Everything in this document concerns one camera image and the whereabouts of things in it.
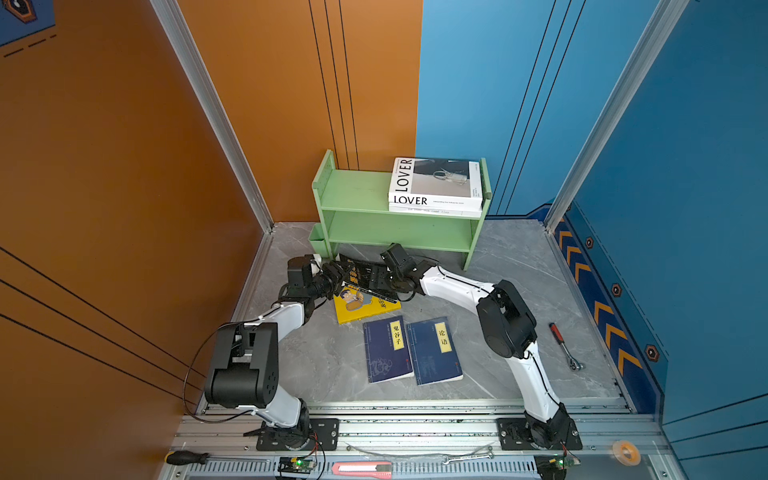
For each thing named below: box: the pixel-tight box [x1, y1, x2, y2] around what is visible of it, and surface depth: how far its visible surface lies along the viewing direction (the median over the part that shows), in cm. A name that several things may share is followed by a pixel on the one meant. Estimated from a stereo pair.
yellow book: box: [333, 285, 402, 325], surface depth 97 cm
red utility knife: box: [332, 461, 393, 479], surface depth 71 cm
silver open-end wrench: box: [443, 452, 494, 465], surface depth 72 cm
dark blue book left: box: [363, 315, 415, 384], surface depth 88 cm
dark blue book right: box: [406, 316, 464, 387], surface depth 87 cm
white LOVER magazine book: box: [389, 157, 483, 210], surface depth 87 cm
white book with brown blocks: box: [389, 206, 483, 217], surface depth 86 cm
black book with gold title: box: [339, 254, 399, 302], surface depth 91 cm
